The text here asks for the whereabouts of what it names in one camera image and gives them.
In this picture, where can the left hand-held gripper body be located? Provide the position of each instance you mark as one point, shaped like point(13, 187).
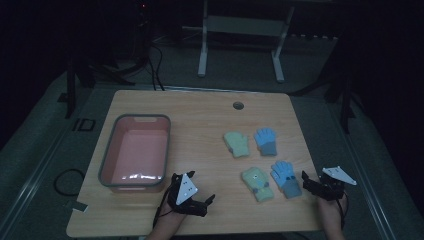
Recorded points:
point(181, 200)

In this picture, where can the dark metal stand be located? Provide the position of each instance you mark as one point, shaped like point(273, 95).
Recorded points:
point(345, 100)

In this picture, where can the pink plastic basin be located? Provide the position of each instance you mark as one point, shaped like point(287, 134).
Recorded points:
point(136, 153)

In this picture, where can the white metal stand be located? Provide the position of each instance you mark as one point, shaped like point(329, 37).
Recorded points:
point(245, 26)

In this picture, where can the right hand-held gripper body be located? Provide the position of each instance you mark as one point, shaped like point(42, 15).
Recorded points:
point(330, 188)

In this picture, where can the grey tape piece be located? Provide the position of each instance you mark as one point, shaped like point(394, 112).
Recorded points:
point(80, 206)

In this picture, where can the green mitten with face print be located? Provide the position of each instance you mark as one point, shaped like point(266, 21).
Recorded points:
point(257, 184)

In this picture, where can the person's right hand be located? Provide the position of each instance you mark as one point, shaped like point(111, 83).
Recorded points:
point(330, 213)

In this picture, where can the black tripod stand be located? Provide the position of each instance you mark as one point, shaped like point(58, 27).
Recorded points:
point(100, 70)

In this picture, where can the person's left hand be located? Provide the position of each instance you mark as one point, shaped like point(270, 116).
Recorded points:
point(170, 218)

